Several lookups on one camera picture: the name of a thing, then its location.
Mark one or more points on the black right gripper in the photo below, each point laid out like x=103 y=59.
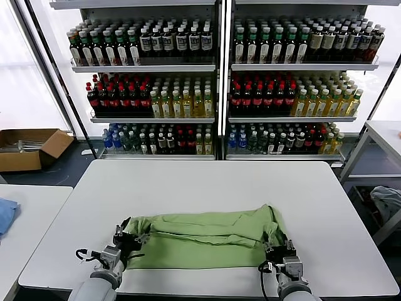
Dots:
x=280 y=253

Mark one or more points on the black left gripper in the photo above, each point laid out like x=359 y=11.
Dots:
x=127 y=244

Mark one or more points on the green polo shirt red print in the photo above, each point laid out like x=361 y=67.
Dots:
x=203 y=251

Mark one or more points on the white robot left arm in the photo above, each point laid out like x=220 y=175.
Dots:
x=94 y=288

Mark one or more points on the small dark bottle white cap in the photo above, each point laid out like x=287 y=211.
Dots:
x=291 y=142
x=282 y=144
x=300 y=141
x=272 y=144
x=153 y=145
x=161 y=144
x=170 y=144
x=143 y=145

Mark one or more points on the dark green drink bottle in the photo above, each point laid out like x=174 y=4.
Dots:
x=134 y=142
x=262 y=142
x=126 y=142
x=253 y=142

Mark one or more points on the white paper scrap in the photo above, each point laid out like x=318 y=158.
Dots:
x=86 y=151

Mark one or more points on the blue sports drink bottle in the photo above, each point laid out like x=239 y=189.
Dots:
x=116 y=141
x=108 y=141
x=243 y=141
x=232 y=141

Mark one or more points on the white side table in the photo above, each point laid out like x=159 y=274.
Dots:
x=31 y=251

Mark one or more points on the cola bottle red cap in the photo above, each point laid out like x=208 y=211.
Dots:
x=291 y=101
x=181 y=142
x=310 y=141
x=124 y=101
x=102 y=100
x=191 y=142
x=247 y=101
x=236 y=101
x=319 y=141
x=92 y=100
x=145 y=101
x=113 y=101
x=258 y=101
x=280 y=101
x=135 y=101
x=269 y=101

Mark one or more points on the yellow tea bottle green label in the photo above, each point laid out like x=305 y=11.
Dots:
x=300 y=106
x=209 y=106
x=166 y=106
x=311 y=106
x=334 y=106
x=344 y=106
x=198 y=106
x=338 y=143
x=177 y=106
x=208 y=145
x=322 y=106
x=187 y=106
x=355 y=105
x=199 y=145
x=156 y=106
x=328 y=144

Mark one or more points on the crumpled grey-blue cloth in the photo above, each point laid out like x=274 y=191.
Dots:
x=387 y=200

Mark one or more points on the folded blue cloth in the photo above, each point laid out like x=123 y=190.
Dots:
x=7 y=216

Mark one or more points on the open brown cardboard box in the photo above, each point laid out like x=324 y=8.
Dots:
x=18 y=161

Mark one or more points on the grey parts bundle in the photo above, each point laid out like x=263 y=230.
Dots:
x=28 y=145

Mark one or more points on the grey metal shelf unit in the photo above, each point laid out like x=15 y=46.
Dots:
x=218 y=94
x=228 y=94

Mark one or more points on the dark tea bottle green cap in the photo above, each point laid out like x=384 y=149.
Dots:
x=278 y=47
x=252 y=47
x=303 y=47
x=75 y=50
x=291 y=47
x=109 y=50
x=96 y=50
x=240 y=47
x=121 y=50
x=134 y=50
x=85 y=50
x=265 y=47

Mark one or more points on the dark bottle blue-white label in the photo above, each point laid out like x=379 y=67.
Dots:
x=194 y=42
x=365 y=42
x=341 y=40
x=206 y=42
x=354 y=40
x=156 y=42
x=181 y=42
x=377 y=42
x=145 y=42
x=168 y=42

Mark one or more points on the dark bottle beige label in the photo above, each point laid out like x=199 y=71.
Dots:
x=316 y=40
x=329 y=40

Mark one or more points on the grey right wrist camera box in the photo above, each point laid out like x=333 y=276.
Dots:
x=293 y=266

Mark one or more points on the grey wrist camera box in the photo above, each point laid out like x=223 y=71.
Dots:
x=293 y=266
x=110 y=255

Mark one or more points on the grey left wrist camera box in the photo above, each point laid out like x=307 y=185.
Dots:
x=110 y=255

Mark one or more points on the white table grey metal frame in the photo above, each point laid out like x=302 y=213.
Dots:
x=385 y=131

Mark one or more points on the black window frame post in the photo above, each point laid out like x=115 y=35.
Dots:
x=66 y=84

